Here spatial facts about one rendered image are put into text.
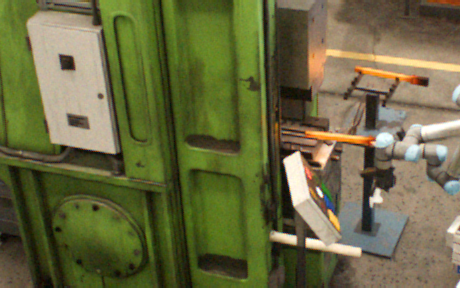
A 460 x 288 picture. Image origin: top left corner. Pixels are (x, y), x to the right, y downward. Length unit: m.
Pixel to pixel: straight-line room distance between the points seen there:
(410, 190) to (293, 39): 2.02
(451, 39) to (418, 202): 2.22
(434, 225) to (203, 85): 2.02
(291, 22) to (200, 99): 0.54
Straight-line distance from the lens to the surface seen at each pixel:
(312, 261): 4.66
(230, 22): 3.73
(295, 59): 3.94
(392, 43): 7.31
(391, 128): 4.83
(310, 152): 4.25
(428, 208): 5.51
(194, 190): 4.27
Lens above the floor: 3.43
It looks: 34 degrees down
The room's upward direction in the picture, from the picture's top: 1 degrees counter-clockwise
